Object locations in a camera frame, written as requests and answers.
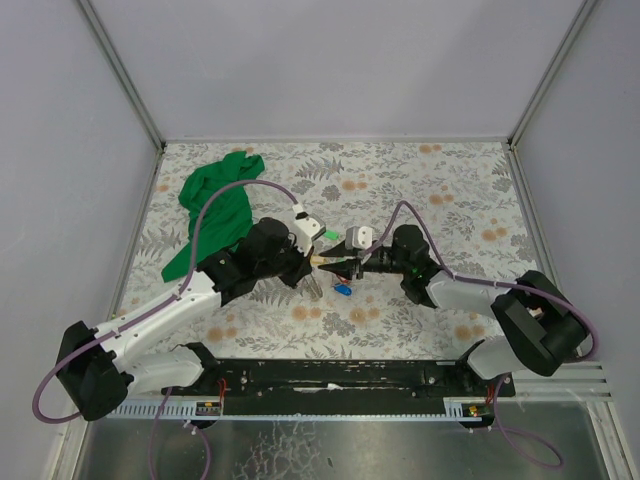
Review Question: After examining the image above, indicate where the blue key tag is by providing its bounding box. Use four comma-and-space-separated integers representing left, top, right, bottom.
332, 283, 352, 296

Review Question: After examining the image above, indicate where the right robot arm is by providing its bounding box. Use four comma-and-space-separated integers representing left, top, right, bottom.
320, 225, 588, 380

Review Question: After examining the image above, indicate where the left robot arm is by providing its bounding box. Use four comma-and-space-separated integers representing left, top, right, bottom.
56, 214, 325, 421

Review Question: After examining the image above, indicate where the green cloth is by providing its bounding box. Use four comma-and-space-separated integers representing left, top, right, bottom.
178, 151, 265, 261

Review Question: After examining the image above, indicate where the floral table mat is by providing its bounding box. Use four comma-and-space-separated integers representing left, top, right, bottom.
120, 142, 537, 359

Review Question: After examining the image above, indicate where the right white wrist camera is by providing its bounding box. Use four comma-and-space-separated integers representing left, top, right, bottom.
345, 226, 373, 250

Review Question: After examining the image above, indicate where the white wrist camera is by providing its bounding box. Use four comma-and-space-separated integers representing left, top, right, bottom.
345, 226, 373, 250
291, 212, 326, 251

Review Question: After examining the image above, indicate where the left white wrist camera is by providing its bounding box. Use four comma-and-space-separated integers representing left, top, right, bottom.
291, 212, 326, 251

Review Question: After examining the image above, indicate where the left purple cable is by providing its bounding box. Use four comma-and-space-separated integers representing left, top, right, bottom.
32, 178, 306, 422

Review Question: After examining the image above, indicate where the purple cable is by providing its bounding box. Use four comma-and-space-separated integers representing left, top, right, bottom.
369, 200, 600, 469
32, 178, 306, 422

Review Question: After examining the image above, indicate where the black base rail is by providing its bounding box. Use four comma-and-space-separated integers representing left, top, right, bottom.
172, 359, 498, 417

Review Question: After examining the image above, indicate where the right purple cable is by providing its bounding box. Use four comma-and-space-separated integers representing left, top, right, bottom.
369, 200, 600, 469

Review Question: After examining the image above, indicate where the aluminium frame rail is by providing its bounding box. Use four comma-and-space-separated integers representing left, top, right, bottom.
80, 351, 611, 405

